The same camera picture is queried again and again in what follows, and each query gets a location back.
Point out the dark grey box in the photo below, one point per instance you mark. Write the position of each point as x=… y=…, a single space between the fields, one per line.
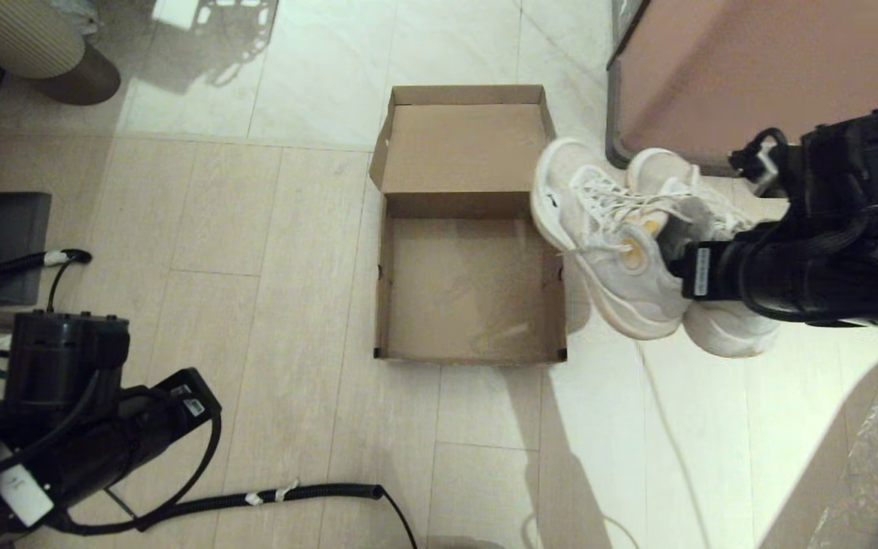
x=4 y=221

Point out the brown cardboard shoe box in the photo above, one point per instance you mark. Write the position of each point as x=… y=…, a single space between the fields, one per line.
x=469 y=290

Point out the crumpled clear plastic bag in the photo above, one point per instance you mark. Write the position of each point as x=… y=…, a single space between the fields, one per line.
x=77 y=15

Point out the ribbed beige round pouf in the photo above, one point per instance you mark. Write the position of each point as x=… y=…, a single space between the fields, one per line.
x=12 y=38

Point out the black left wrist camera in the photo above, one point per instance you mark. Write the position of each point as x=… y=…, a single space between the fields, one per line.
x=65 y=358

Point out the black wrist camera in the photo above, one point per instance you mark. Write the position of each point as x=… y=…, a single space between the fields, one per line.
x=866 y=160
x=65 y=358

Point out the pink cabinet with grey base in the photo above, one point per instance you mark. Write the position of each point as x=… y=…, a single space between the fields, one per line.
x=713 y=76

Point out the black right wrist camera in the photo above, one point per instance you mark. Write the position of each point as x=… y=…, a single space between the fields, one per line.
x=866 y=160

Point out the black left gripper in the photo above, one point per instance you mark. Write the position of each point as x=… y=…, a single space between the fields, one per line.
x=149 y=427

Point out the white lace-up sneaker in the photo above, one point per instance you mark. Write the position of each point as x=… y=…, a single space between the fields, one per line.
x=622 y=290
x=728 y=332

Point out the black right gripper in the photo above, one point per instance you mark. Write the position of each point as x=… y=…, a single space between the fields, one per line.
x=767 y=274

